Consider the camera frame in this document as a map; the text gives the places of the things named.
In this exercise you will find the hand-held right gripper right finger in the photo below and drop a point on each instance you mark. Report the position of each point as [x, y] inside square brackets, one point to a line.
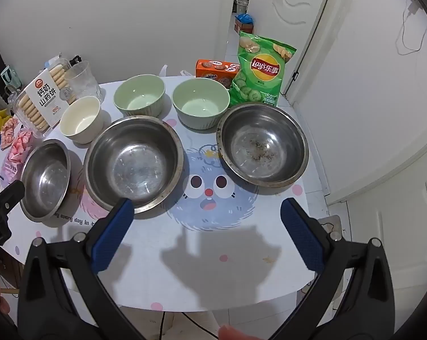
[303, 237]

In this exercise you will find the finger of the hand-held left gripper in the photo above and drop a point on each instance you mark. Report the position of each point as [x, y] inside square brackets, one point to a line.
[6, 196]

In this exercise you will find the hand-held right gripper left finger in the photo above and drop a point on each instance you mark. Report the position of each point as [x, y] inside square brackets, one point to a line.
[111, 237]

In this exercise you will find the clear glass cup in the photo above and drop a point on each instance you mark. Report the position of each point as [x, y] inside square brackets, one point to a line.
[82, 78]

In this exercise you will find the green ribbed ceramic bowl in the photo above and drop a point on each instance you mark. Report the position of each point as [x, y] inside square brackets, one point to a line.
[139, 95]
[199, 102]

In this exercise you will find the small stainless steel bowl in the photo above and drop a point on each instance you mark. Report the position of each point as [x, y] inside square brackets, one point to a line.
[45, 180]

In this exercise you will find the pink snack packets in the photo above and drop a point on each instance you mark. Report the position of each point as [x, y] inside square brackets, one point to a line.
[17, 145]

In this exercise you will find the large stainless steel bowl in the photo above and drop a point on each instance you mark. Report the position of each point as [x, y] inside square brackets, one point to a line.
[135, 163]

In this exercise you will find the round cartoon printed table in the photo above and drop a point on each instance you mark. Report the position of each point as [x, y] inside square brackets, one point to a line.
[206, 248]

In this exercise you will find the stained stainless steel bowl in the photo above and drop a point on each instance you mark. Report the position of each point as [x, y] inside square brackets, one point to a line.
[263, 148]

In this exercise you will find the white printed food box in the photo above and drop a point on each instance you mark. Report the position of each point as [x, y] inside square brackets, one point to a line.
[43, 101]

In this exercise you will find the green potato chips bag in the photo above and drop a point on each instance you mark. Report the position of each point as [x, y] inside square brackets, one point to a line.
[263, 71]

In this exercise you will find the orange biscuit box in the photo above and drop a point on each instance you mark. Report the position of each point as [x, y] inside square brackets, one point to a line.
[213, 71]

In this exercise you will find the cardboard box with blue bag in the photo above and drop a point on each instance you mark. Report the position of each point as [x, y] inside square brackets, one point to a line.
[244, 24]

